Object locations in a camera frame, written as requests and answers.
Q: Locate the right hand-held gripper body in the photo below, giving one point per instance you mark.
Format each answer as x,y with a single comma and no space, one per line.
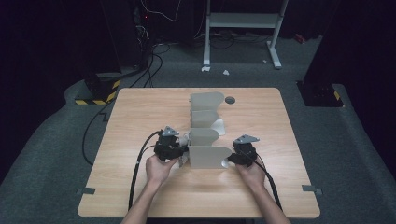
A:
246,152

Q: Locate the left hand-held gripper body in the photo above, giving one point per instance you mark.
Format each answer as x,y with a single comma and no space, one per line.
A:
166,147

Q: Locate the expandable metal bookend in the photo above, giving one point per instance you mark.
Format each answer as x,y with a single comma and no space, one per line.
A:
205,154

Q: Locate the person's right hand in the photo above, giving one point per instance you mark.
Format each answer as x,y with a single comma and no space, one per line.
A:
250,175

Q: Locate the person's left hand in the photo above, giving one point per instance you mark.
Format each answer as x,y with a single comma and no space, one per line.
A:
158,171

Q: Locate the grey round table grommet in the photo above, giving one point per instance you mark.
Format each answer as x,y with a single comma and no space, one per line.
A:
230,100

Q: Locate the grey tape piece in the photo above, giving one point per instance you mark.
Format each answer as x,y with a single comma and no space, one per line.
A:
86,191
309,188

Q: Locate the white paper scrap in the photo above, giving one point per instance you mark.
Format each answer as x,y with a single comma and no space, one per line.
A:
205,68
226,72

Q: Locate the black yellow striped base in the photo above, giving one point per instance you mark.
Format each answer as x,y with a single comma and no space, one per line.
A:
320,95
99,90

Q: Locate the dark equipment tower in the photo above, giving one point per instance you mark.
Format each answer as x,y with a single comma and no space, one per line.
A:
124,31

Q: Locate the red object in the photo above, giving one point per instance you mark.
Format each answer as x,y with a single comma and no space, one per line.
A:
299,38

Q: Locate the white metal stand frame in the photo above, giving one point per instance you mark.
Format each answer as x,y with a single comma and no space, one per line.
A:
243,20

